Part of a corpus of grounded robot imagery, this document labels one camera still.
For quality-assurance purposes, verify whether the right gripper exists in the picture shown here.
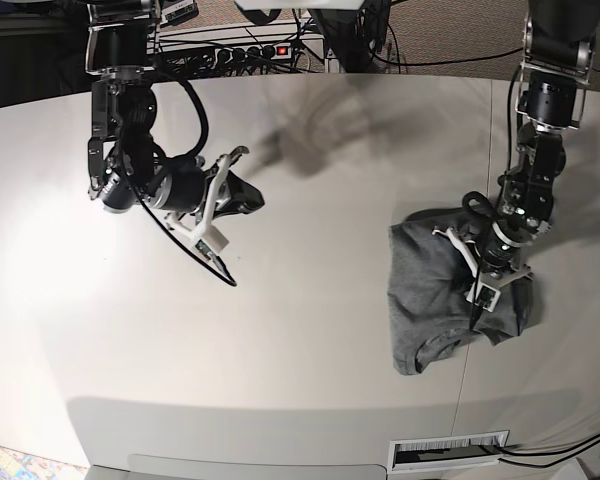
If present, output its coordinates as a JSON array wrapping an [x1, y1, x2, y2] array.
[[147, 145, 265, 240]]

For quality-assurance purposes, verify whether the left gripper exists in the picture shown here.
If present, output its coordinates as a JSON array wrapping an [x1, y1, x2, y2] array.
[[432, 224, 532, 295]]

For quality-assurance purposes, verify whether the grey T-shirt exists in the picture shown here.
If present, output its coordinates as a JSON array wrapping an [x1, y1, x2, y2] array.
[[387, 209, 534, 376]]

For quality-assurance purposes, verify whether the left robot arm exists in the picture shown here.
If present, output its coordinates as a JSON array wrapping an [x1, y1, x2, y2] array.
[[441, 1, 600, 310]]

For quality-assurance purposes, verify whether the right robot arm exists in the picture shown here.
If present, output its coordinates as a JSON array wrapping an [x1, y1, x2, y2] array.
[[85, 1, 265, 232]]

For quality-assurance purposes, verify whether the black power strip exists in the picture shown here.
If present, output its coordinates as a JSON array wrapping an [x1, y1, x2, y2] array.
[[159, 42, 302, 79]]

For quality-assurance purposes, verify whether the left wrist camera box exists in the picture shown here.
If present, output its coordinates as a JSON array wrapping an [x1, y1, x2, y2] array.
[[475, 284, 501, 312]]

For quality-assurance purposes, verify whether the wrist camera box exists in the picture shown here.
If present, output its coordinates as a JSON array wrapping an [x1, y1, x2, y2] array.
[[195, 230, 229, 262], [475, 284, 501, 312]]

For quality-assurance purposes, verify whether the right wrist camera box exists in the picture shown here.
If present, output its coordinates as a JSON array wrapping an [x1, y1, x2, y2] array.
[[195, 230, 229, 262]]

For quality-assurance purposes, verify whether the white cable grommet tray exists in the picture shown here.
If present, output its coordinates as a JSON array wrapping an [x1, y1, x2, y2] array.
[[387, 430, 510, 474]]

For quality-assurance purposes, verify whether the black cable pair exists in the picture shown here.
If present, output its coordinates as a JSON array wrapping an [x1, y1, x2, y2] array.
[[494, 427, 600, 468]]

